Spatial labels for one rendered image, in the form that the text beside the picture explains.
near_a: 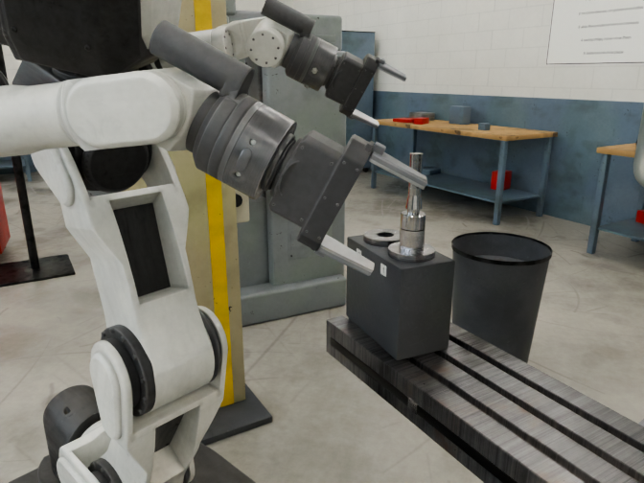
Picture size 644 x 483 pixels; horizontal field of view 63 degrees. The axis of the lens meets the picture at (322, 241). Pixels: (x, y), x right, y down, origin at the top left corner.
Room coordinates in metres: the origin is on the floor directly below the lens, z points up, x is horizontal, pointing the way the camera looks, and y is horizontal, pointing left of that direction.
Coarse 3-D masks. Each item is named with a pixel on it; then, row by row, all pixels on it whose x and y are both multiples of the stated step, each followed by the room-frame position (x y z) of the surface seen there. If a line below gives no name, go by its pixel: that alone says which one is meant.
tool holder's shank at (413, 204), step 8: (416, 152) 0.97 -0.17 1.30; (416, 160) 0.95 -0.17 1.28; (416, 168) 0.95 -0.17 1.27; (408, 184) 0.96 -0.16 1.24; (408, 192) 0.96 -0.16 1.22; (416, 192) 0.95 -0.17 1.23; (408, 200) 0.96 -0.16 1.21; (416, 200) 0.95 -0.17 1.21; (408, 208) 0.95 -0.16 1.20; (416, 208) 0.95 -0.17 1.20
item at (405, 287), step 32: (384, 256) 0.95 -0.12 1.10; (416, 256) 0.92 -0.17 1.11; (352, 288) 1.06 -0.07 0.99; (384, 288) 0.93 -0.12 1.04; (416, 288) 0.90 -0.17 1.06; (448, 288) 0.93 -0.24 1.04; (352, 320) 1.06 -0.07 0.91; (384, 320) 0.93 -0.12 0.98; (416, 320) 0.90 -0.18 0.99; (448, 320) 0.93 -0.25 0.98; (416, 352) 0.90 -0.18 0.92
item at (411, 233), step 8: (408, 224) 0.94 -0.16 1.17; (416, 224) 0.94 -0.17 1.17; (424, 224) 0.95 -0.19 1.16; (400, 232) 0.96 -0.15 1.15; (408, 232) 0.94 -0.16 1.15; (416, 232) 0.94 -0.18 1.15; (424, 232) 0.95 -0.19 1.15; (400, 240) 0.96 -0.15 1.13; (408, 240) 0.94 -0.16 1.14; (416, 240) 0.94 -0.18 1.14; (424, 240) 0.96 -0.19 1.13; (400, 248) 0.96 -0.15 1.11; (408, 248) 0.94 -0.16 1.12; (416, 248) 0.94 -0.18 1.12
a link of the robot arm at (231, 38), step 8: (264, 16) 1.09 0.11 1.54; (224, 24) 1.08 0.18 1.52; (232, 24) 1.06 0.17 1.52; (240, 24) 1.08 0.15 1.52; (248, 24) 1.08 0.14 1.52; (256, 24) 1.08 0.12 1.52; (216, 32) 1.04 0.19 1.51; (224, 32) 1.04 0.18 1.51; (232, 32) 1.07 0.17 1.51; (240, 32) 1.08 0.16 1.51; (248, 32) 1.08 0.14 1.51; (216, 40) 1.03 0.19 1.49; (224, 40) 1.03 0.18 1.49; (232, 40) 1.08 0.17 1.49; (240, 40) 1.08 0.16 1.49; (224, 48) 1.02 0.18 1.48; (232, 48) 1.08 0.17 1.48; (240, 48) 1.08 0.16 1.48; (232, 56) 1.07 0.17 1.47; (240, 56) 1.08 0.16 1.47; (248, 56) 1.10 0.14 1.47
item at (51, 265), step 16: (0, 48) 3.78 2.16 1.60; (0, 64) 3.77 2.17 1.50; (16, 160) 3.76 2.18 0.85; (16, 176) 3.76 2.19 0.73; (32, 224) 3.79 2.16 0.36; (32, 240) 3.77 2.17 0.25; (32, 256) 3.76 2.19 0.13; (64, 256) 4.06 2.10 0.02; (0, 272) 3.69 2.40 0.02; (16, 272) 3.69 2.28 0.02; (32, 272) 3.69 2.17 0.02; (48, 272) 3.69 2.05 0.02; (64, 272) 3.69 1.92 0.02
